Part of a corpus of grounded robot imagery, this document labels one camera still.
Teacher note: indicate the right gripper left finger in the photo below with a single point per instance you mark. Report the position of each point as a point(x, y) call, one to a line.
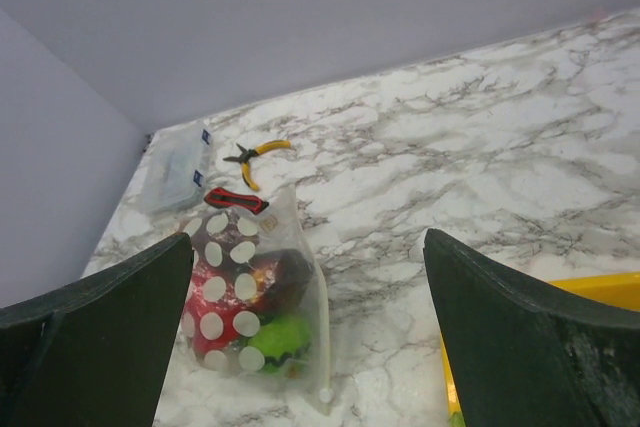
point(95, 352)

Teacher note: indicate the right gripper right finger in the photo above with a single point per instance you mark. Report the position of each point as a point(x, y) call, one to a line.
point(524, 352)

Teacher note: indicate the red toy bell pepper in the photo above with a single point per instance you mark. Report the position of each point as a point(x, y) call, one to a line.
point(214, 317)

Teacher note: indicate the clear zip top bag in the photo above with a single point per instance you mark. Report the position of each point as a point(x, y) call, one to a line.
point(280, 228)

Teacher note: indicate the green toy watermelon ball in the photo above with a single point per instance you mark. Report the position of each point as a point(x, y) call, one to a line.
point(277, 345)

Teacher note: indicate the dark maroon toy beet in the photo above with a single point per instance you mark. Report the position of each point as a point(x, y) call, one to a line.
point(282, 278)

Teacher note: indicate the dark red toy fruit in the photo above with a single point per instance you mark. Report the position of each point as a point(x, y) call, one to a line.
point(223, 243)

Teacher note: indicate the white toy cauliflower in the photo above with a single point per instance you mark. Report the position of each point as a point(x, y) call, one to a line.
point(456, 419)

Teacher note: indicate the yellow plastic tray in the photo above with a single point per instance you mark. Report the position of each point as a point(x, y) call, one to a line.
point(618, 290)

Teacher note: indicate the clear plastic parts box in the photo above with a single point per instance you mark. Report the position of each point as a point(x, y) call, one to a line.
point(176, 171)

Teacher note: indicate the yellow handled pliers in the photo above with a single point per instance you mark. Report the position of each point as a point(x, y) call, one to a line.
point(246, 155)

